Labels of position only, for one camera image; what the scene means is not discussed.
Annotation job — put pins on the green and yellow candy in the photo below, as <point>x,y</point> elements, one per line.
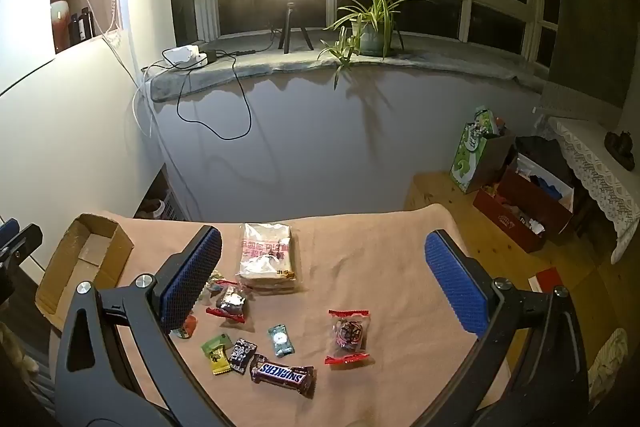
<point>216,353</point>

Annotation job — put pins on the red book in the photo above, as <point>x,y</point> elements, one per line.
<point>547,279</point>

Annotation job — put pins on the green gift bag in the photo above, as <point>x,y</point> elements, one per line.
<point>467,157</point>

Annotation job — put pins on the floral cloth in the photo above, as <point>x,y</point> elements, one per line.
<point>607,367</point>

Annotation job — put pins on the silver red-ended candy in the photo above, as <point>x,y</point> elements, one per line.
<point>231,302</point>

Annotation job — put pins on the red box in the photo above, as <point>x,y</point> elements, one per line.
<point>505,222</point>

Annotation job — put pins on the white power adapter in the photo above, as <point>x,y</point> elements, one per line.
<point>182,56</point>

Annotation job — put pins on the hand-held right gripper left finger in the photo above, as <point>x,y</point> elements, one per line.
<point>192,279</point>

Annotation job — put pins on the grey windowsill mat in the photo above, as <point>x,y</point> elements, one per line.
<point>300,62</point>

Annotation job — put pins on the white lace-covered table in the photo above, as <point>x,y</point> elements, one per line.
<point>600,177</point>

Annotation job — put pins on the orange and green candy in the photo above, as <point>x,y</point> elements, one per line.
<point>186,328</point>

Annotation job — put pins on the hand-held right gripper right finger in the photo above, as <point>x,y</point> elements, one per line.
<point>457,289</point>

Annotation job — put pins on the teal wrapped candy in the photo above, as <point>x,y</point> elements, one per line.
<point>280,339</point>

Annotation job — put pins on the red vase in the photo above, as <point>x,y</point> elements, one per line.
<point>60,22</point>

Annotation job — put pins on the brown chocolate bar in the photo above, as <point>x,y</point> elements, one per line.
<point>282,375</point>

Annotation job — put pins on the potted spider plant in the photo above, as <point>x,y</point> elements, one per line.
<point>372,36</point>

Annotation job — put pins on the dark bottles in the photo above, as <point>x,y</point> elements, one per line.
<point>82,27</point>

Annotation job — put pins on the clear red-ended snack packet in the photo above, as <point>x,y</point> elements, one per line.
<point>348,335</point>

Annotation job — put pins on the black and white candy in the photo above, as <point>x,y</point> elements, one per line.
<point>242,356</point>

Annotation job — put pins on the brown box of clothes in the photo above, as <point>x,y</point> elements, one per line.
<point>537,202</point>

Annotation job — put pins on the dark figurine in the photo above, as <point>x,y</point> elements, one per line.
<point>619,149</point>

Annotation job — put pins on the cardboard box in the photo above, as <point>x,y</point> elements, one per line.
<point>82,257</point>

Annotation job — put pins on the dark curtain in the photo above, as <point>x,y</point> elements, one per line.
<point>595,7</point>

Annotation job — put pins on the grey storage basket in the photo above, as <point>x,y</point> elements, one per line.
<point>170,202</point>

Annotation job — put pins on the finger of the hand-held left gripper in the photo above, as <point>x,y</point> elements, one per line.
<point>25,241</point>

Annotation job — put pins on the black tripod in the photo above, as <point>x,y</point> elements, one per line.
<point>289,19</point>

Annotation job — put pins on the large clear cracker pack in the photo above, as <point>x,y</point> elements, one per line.
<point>267,257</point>

